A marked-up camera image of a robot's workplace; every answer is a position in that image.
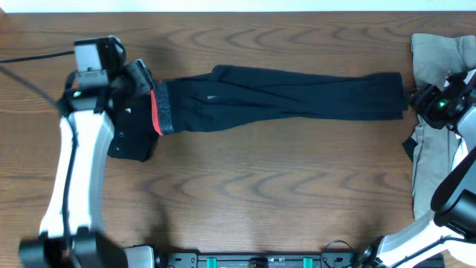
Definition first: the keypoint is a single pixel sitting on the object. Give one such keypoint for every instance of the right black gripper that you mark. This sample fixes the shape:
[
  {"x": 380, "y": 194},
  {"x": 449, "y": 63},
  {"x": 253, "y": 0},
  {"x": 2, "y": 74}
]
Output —
[{"x": 425, "y": 94}]

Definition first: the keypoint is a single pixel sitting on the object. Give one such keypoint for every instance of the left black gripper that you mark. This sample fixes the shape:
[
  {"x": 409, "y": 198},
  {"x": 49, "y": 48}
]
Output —
[{"x": 139, "y": 75}]

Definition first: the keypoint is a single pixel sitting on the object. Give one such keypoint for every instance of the black leggings with grey waistband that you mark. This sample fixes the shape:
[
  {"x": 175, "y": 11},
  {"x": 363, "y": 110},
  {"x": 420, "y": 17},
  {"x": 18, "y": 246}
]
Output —
[{"x": 231, "y": 96}]

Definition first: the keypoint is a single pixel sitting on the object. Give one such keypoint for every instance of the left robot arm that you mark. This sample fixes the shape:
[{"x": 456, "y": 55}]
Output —
[{"x": 71, "y": 231}]

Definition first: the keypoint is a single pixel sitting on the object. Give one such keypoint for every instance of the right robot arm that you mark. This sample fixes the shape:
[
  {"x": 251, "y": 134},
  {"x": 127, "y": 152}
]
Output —
[{"x": 426, "y": 236}]

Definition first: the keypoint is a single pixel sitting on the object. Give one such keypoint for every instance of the beige folded garment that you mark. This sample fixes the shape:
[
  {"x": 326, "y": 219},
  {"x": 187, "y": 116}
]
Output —
[{"x": 435, "y": 152}]

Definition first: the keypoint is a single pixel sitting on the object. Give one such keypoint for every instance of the folded black shirt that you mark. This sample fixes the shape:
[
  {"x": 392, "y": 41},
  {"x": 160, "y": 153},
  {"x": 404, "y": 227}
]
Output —
[{"x": 135, "y": 136}]

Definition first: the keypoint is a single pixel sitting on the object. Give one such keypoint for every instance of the white garment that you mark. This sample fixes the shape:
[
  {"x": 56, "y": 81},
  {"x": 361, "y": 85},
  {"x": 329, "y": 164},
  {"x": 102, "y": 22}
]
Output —
[{"x": 461, "y": 211}]

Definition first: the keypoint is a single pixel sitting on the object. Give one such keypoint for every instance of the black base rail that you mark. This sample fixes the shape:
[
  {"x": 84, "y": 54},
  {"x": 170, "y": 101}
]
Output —
[{"x": 256, "y": 261}]

